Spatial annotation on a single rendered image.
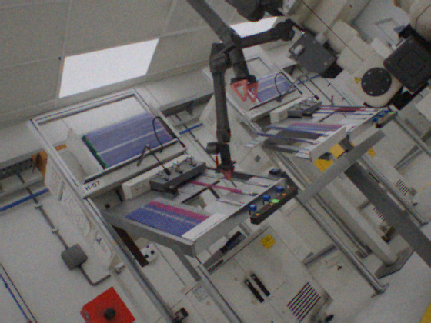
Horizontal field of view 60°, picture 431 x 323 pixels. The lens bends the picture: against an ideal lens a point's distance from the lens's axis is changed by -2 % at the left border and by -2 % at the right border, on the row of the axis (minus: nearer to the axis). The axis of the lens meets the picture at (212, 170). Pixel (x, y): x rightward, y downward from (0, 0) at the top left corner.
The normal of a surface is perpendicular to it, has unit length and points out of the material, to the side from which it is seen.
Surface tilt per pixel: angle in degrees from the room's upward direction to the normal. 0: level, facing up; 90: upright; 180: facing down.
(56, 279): 90
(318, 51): 90
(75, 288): 90
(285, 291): 90
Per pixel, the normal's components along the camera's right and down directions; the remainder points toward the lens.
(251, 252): 0.40, -0.55
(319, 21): -0.46, 0.13
